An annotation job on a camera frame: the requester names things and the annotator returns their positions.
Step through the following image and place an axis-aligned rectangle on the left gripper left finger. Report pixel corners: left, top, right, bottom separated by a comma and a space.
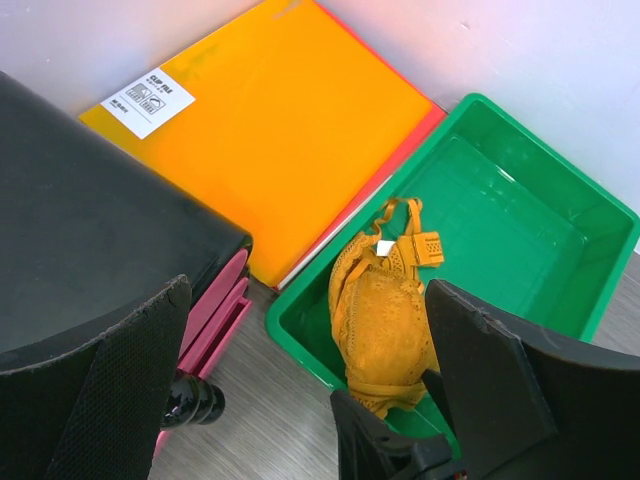
1, 275, 192, 479

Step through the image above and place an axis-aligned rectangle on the black pink drawer unit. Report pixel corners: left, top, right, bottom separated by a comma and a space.
0, 69, 255, 451

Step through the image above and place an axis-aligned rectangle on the orange clip file folder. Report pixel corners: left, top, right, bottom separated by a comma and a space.
81, 1, 444, 289

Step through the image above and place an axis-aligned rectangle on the orange lace bra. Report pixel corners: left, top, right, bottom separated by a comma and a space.
328, 198, 444, 419

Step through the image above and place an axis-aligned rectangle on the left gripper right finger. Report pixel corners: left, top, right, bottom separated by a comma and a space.
330, 280, 639, 479

